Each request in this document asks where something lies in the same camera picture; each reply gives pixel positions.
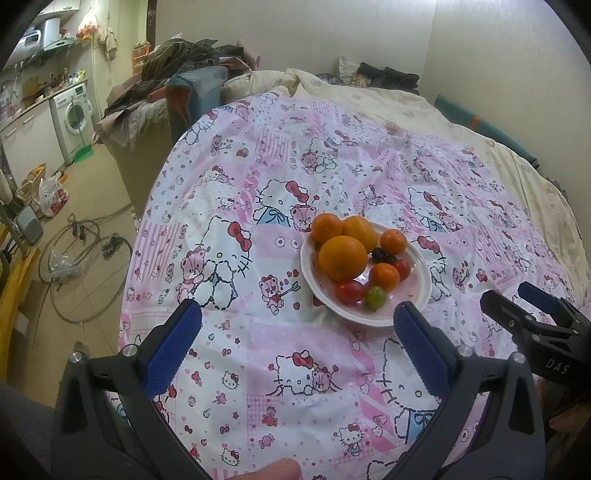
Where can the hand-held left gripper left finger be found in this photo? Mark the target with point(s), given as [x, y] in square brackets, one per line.
[171, 350]

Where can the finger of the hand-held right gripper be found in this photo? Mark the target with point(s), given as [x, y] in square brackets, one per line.
[542, 300]
[503, 316]

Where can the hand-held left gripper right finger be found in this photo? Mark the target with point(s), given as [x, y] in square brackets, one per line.
[420, 350]

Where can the white oval plate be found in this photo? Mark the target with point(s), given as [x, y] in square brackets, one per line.
[406, 300]

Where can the green tomato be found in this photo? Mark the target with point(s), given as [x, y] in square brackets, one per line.
[376, 297]

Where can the red cherry tomato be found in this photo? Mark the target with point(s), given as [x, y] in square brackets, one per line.
[402, 270]
[349, 291]

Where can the small orange tomato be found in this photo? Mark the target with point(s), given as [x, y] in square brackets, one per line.
[384, 276]

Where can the dark grape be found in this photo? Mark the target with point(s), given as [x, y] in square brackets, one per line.
[378, 254]
[391, 259]

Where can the small tangerine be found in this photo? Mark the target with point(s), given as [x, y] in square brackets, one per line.
[393, 241]
[327, 227]

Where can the large orange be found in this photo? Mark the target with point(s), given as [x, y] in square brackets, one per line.
[342, 257]

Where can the medium orange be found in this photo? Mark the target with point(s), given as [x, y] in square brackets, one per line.
[361, 230]

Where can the person's left hand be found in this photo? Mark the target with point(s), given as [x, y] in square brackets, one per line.
[277, 470]

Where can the yellow wooden furniture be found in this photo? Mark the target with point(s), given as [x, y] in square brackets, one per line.
[16, 295]

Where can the person's dark clothing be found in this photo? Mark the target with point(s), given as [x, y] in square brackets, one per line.
[23, 434]

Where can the teal mattress edge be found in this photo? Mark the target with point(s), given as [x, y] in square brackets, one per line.
[485, 127]

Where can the grey stool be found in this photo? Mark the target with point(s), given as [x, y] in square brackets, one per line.
[30, 225]

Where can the white plastic bag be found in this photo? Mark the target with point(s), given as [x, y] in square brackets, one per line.
[53, 196]

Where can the cream duvet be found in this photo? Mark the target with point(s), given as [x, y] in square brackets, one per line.
[461, 110]

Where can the green dustpan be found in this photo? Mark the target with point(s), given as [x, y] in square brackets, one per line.
[84, 154]

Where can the pink cartoon printed blanket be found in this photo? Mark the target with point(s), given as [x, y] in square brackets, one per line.
[277, 161]

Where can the white washing machine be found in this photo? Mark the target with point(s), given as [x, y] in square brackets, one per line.
[74, 115]

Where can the white kitchen counter cabinet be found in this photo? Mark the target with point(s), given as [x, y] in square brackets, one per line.
[27, 134]

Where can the dark clothes heap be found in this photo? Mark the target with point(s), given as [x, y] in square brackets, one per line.
[383, 76]

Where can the pile of clothes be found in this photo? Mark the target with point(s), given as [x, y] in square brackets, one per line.
[184, 60]

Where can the hanging beige cloth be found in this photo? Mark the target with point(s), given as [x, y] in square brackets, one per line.
[109, 42]

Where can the hanging plastic bag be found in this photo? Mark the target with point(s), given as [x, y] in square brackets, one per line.
[87, 24]

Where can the white water heater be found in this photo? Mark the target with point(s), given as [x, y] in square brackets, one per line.
[51, 33]

